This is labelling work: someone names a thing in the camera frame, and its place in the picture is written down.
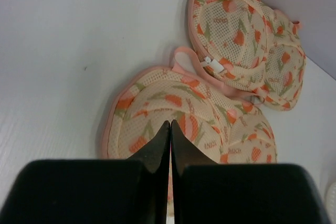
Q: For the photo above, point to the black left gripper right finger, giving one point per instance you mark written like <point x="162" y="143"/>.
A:
<point x="207" y="192"/>

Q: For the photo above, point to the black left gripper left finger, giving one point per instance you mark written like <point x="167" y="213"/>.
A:
<point x="132" y="190"/>

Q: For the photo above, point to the floral mesh laundry bag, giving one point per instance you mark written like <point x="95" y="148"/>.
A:
<point x="224" y="129"/>
<point x="250" y="47"/>

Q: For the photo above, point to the white perforated plastic basket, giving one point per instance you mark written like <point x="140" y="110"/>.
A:
<point x="330" y="200"/>

